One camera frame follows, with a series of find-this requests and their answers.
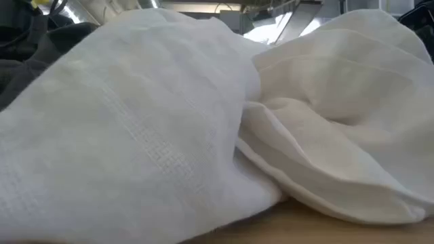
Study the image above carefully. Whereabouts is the beige fabric box with handle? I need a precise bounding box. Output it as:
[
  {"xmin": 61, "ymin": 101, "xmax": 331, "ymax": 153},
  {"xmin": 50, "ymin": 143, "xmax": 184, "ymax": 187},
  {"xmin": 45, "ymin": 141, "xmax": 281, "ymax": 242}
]
[{"xmin": 73, "ymin": 0, "xmax": 143, "ymax": 26}]

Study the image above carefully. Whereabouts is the pale blue white woven shirt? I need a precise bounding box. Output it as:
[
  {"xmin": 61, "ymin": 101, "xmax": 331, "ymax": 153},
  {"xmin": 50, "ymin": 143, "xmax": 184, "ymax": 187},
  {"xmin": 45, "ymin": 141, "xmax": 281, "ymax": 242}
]
[{"xmin": 0, "ymin": 8, "xmax": 284, "ymax": 244}]

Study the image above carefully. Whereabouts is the dark grey shirt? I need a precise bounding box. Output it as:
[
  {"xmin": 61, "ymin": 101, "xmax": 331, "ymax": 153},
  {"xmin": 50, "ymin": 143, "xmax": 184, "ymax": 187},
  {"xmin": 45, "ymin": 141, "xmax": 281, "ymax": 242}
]
[{"xmin": 0, "ymin": 22, "xmax": 99, "ymax": 111}]

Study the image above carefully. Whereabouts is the cream white garment with label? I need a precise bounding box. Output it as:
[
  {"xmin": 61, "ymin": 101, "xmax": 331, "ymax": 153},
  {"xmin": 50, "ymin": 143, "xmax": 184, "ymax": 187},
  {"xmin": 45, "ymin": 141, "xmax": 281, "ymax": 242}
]
[{"xmin": 237, "ymin": 8, "xmax": 434, "ymax": 226}]

